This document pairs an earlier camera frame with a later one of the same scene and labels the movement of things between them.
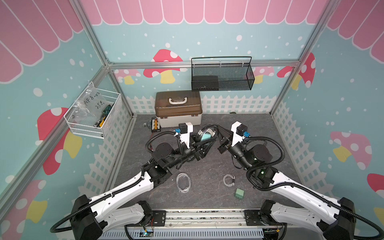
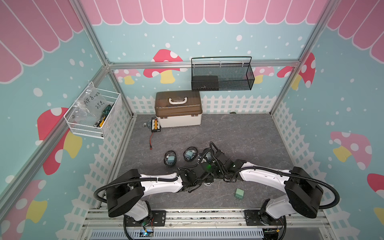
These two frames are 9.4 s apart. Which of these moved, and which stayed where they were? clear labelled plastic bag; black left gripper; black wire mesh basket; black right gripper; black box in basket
Moved: black left gripper; black right gripper
Stayed: black box in basket; clear labelled plastic bag; black wire mesh basket
